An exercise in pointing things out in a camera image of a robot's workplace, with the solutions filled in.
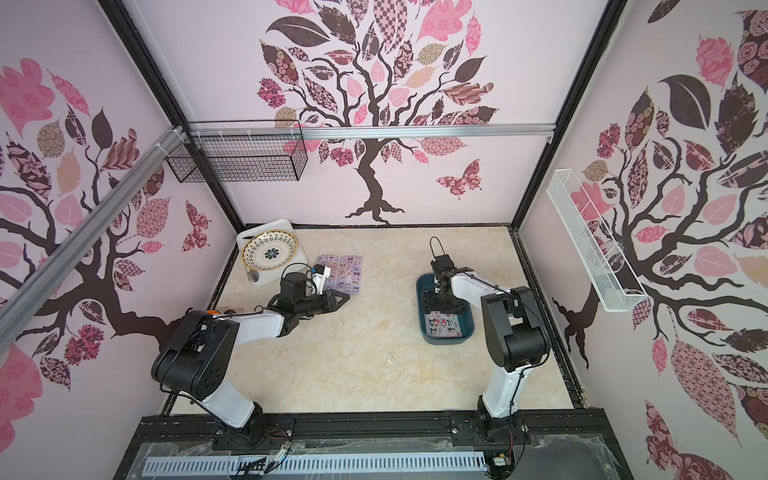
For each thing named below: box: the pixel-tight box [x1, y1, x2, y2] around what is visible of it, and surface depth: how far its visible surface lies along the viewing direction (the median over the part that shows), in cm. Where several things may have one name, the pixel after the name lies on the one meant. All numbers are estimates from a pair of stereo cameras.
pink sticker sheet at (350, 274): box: [337, 255, 363, 294], surface depth 108 cm
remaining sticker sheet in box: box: [424, 310, 463, 338], surface depth 94 cm
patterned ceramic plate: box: [242, 230, 299, 271], surface depth 114 cm
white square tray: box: [236, 218, 308, 287], surface depth 113 cm
